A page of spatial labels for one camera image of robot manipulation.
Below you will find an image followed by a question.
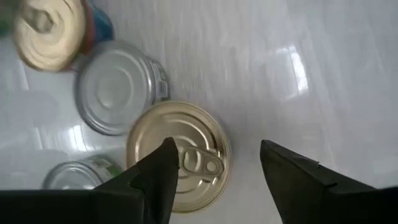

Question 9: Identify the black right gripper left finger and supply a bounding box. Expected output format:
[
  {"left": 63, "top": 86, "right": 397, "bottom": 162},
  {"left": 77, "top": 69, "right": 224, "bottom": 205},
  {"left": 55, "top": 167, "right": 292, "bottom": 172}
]
[{"left": 0, "top": 136, "right": 180, "bottom": 224}]

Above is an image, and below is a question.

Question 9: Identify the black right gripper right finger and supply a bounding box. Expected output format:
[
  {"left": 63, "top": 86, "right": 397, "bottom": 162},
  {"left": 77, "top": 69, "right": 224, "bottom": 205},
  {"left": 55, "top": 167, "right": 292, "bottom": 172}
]
[{"left": 259, "top": 139, "right": 398, "bottom": 224}]

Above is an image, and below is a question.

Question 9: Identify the silver can green white label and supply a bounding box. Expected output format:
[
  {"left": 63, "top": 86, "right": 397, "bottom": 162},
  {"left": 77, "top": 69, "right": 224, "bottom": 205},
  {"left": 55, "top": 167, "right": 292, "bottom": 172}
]
[
  {"left": 42, "top": 154, "right": 124, "bottom": 191},
  {"left": 74, "top": 39, "right": 171, "bottom": 137}
]

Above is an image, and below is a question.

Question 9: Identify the gold can blue red label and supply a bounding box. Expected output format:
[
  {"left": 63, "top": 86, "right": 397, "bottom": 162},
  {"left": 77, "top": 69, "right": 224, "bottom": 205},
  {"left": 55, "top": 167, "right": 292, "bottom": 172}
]
[
  {"left": 12, "top": 0, "right": 115, "bottom": 73},
  {"left": 126, "top": 100, "right": 233, "bottom": 214}
]

